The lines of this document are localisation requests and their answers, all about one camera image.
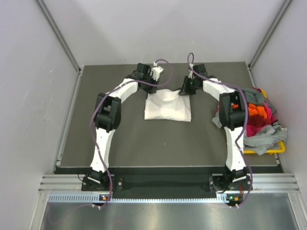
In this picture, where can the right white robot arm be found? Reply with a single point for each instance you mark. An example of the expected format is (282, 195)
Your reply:
(229, 98)

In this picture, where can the aluminium frame rail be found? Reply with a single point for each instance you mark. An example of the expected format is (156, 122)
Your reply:
(262, 183)

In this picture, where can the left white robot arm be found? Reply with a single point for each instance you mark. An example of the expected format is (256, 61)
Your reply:
(107, 117)

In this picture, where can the orange t shirt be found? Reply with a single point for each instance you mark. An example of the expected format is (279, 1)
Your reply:
(259, 110)

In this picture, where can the dark red t shirt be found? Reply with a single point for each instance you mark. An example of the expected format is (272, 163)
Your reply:
(258, 121)

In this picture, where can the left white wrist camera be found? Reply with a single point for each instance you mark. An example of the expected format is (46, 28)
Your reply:
(156, 71)

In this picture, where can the white and green t shirt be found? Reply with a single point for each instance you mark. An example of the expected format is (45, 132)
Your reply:
(167, 105)

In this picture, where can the slotted grey cable duct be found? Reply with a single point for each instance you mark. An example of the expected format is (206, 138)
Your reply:
(102, 198)

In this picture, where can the light grey t shirt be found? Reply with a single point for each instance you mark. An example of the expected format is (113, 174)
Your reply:
(269, 139)

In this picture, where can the pink t shirt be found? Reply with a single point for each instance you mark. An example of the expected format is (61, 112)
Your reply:
(252, 131)

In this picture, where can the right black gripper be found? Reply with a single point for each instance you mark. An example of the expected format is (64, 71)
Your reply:
(185, 91)

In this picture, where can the yellow plastic basket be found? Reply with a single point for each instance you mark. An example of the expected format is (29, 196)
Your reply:
(264, 134)

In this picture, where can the grey t shirt top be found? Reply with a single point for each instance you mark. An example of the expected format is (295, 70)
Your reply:
(253, 96)

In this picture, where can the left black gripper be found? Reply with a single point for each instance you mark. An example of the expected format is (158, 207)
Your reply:
(151, 90)

